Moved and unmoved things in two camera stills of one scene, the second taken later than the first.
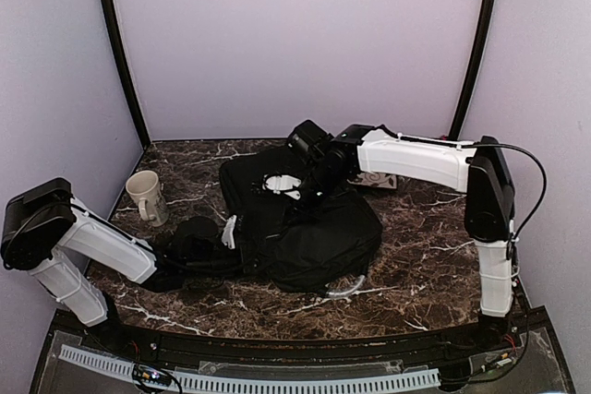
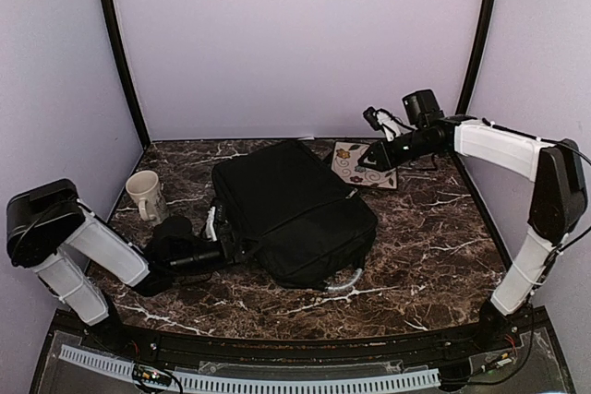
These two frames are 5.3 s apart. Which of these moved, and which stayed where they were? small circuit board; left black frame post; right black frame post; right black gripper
Moved: right black gripper
Stayed: right black frame post; left black frame post; small circuit board
